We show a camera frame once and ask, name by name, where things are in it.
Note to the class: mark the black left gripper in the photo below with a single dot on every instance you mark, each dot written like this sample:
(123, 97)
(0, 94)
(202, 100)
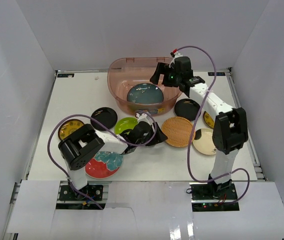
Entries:
(153, 132)

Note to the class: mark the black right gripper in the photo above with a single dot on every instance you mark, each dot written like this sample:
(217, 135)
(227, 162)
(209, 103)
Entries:
(163, 68)

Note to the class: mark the woven bamboo tray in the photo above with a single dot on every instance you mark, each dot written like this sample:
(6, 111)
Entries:
(178, 131)

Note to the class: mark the dark blue ceramic plate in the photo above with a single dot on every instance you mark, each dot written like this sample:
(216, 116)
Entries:
(145, 93)

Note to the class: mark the red and teal floral plate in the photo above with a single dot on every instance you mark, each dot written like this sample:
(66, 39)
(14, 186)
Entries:
(104, 165)

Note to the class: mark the yellow patterned plate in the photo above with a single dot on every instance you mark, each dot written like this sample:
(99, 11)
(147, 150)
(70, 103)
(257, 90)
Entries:
(208, 120)
(68, 127)

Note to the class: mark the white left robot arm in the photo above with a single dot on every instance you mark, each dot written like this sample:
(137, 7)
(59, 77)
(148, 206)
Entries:
(86, 144)

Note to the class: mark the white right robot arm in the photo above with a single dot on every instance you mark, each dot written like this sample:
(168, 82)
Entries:
(230, 130)

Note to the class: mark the transparent pink plastic bin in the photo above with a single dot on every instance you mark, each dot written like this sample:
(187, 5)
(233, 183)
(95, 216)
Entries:
(124, 73)

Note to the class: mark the black plate right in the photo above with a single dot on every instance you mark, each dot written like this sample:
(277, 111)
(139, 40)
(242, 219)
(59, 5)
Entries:
(186, 108)

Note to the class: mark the black plate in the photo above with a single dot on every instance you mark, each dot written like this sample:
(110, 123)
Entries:
(106, 116)
(186, 108)

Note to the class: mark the lime green plate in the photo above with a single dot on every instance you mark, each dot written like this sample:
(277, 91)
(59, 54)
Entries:
(126, 123)

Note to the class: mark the cream floral plate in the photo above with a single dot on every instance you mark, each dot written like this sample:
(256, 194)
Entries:
(203, 142)

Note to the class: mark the black plate left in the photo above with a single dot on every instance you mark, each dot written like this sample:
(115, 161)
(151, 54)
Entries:
(106, 116)

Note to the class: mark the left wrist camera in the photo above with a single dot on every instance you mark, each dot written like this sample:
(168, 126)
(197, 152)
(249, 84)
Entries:
(141, 116)

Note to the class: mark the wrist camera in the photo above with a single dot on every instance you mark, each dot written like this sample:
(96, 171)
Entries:
(141, 116)
(175, 54)

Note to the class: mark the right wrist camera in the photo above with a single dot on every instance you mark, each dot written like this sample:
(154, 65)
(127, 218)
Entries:
(175, 54)

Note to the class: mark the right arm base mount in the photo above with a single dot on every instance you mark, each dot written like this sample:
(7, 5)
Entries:
(205, 199)

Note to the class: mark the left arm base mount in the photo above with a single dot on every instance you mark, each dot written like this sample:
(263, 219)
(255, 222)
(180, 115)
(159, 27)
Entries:
(92, 197)

